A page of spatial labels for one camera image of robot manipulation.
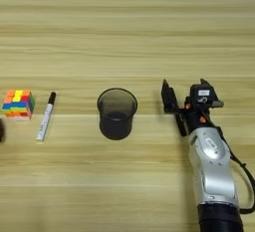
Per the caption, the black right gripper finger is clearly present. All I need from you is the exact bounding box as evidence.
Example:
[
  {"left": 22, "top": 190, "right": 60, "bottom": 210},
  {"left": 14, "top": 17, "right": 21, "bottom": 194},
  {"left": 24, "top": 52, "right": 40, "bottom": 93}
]
[
  {"left": 199, "top": 78, "right": 214, "bottom": 89},
  {"left": 160, "top": 79, "right": 179, "bottom": 110}
]

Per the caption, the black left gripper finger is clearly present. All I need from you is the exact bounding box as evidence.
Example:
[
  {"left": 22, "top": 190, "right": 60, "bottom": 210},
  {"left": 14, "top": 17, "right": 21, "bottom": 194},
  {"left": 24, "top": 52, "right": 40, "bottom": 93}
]
[{"left": 0, "top": 117, "right": 6, "bottom": 144}]

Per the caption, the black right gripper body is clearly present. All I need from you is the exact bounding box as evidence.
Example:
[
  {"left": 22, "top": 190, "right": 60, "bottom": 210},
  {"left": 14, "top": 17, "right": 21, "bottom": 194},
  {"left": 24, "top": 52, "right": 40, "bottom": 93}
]
[{"left": 163, "top": 100, "right": 225, "bottom": 135}]

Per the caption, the black mesh pen cup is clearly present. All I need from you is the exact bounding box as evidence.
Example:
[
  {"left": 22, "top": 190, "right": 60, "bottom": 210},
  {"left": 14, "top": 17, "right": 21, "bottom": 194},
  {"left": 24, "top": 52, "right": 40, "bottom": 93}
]
[{"left": 96, "top": 87, "right": 138, "bottom": 141}]

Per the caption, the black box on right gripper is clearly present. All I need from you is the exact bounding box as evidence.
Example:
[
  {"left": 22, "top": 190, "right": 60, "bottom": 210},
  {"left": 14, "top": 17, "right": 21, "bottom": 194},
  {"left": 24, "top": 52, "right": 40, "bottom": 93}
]
[{"left": 189, "top": 83, "right": 219, "bottom": 107}]

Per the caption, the multicolour block cube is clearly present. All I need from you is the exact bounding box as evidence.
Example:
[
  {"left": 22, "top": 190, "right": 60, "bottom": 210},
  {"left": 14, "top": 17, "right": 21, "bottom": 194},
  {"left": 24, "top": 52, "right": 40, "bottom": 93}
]
[{"left": 0, "top": 89, "right": 36, "bottom": 121}]

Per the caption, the white marker with black cap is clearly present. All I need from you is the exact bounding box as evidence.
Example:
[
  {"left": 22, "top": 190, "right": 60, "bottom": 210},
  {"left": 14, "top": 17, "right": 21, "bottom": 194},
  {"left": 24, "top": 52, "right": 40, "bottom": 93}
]
[{"left": 36, "top": 91, "right": 58, "bottom": 143}]

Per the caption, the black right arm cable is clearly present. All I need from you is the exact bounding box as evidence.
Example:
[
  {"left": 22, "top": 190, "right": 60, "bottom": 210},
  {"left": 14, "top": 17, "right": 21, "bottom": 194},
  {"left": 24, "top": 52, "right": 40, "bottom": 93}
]
[{"left": 215, "top": 125, "right": 255, "bottom": 215}]

